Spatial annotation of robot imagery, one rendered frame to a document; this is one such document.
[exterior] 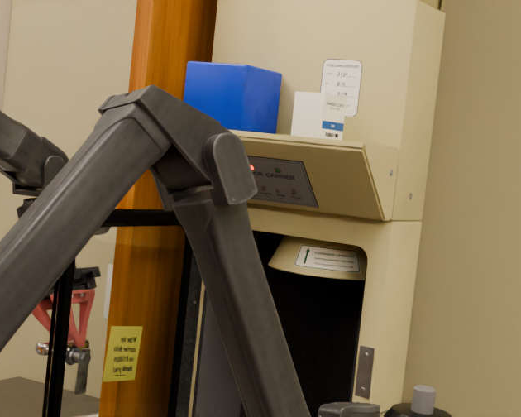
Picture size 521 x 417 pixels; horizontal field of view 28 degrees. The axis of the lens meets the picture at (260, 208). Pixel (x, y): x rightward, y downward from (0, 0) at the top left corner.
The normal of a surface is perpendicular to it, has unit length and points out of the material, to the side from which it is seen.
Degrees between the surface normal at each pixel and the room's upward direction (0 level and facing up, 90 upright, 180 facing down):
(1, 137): 86
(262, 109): 90
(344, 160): 135
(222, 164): 80
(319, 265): 67
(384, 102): 90
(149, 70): 90
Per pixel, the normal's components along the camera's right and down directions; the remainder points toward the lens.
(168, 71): 0.86, 0.11
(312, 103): -0.65, -0.03
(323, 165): -0.43, 0.69
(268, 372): 0.61, -0.04
